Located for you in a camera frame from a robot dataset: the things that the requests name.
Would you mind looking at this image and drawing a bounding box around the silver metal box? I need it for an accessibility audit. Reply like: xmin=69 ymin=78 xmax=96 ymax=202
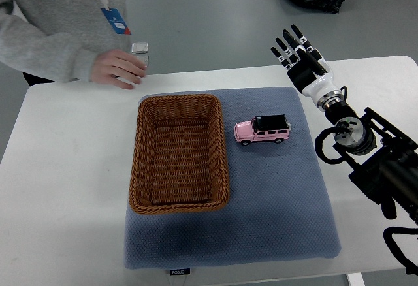
xmin=131 ymin=42 xmax=149 ymax=67

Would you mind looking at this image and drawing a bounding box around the person's bare hand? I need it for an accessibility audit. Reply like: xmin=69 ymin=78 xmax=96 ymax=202
xmin=90 ymin=49 xmax=146 ymax=90

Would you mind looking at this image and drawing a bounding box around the blue grey cushion mat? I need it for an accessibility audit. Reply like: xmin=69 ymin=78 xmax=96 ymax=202
xmin=125 ymin=87 xmax=341 ymax=269

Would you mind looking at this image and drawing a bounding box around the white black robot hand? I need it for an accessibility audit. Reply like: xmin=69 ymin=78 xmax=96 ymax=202
xmin=270 ymin=24 xmax=343 ymax=107

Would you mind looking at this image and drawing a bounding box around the grey sweater sleeve forearm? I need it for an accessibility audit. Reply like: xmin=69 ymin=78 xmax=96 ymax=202
xmin=1 ymin=0 xmax=130 ymax=82

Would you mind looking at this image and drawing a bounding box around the pink toy car black roof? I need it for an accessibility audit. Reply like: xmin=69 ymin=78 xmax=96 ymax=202
xmin=233 ymin=114 xmax=291 ymax=146

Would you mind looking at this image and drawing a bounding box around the blue lanyard id badge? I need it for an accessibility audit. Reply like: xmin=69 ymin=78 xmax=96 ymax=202
xmin=100 ymin=0 xmax=131 ymax=35

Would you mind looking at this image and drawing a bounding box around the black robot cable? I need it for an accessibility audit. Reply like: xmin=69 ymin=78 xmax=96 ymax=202
xmin=314 ymin=127 xmax=352 ymax=165

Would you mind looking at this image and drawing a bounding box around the brown wicker basket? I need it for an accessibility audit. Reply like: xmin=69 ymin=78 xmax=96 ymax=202
xmin=129 ymin=94 xmax=230 ymax=215

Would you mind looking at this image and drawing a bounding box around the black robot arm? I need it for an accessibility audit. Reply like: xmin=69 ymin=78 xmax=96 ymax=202
xmin=271 ymin=25 xmax=417 ymax=221

